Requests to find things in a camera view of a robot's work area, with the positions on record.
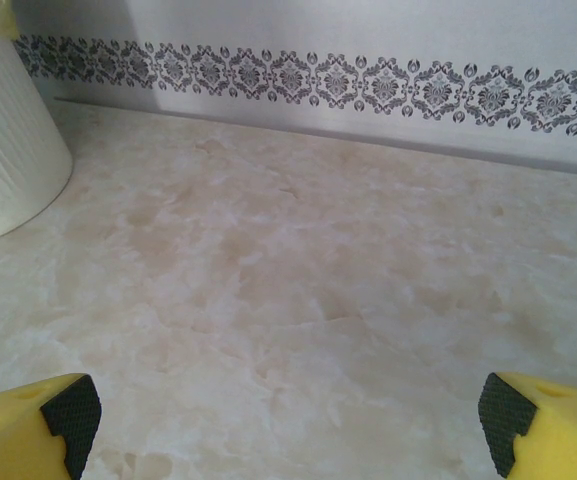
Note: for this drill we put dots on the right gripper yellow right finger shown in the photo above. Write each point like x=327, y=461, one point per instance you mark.
x=563, y=435

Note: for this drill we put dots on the white ribbed plastic bin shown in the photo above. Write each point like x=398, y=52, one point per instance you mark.
x=8, y=150

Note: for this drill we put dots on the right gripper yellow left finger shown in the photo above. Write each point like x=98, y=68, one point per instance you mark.
x=8, y=435

